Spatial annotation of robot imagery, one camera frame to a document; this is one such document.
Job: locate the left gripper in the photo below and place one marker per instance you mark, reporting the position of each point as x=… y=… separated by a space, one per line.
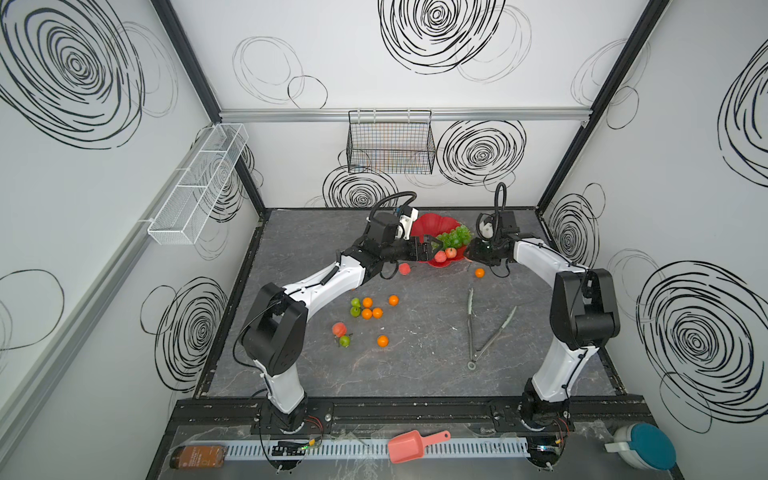
x=417 y=249

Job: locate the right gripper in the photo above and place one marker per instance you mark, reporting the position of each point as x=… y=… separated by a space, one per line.
x=473 y=250

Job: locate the red flower-shaped fruit bowl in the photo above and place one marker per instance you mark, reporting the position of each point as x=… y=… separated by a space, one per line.
x=432 y=224

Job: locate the green fake grape bunch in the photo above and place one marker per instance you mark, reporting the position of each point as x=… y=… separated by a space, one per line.
x=456 y=238

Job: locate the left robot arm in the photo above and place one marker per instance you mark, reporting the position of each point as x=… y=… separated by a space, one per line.
x=274 y=332

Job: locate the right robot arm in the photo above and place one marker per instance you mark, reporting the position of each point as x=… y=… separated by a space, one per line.
x=583 y=312

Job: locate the metal kitchen tongs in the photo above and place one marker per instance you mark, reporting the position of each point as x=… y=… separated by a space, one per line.
x=477 y=350

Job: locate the pink plastic scoop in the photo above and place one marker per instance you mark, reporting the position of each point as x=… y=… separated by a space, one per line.
x=412 y=445

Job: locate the teal and white container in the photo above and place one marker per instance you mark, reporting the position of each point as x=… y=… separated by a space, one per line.
x=643 y=446

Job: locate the brown bottle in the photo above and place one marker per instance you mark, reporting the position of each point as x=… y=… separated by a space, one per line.
x=186 y=457

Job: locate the black wire basket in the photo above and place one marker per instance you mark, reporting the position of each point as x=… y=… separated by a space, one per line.
x=390 y=141

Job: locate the white slotted cable duct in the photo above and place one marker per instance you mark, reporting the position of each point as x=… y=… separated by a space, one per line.
x=376 y=449

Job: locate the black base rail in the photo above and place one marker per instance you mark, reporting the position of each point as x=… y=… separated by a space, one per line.
x=500 y=413

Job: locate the white wire shelf basket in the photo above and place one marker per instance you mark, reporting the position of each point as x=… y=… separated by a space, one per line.
x=206 y=190

